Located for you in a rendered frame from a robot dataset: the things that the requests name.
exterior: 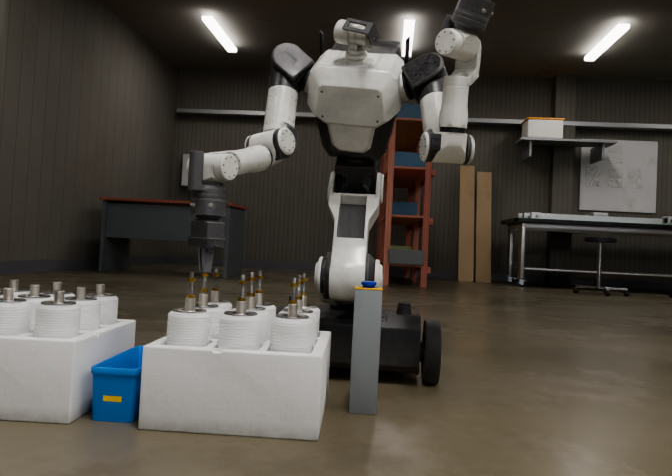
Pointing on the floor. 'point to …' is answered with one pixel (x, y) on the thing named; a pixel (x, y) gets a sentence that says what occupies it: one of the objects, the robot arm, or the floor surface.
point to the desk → (161, 229)
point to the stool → (600, 267)
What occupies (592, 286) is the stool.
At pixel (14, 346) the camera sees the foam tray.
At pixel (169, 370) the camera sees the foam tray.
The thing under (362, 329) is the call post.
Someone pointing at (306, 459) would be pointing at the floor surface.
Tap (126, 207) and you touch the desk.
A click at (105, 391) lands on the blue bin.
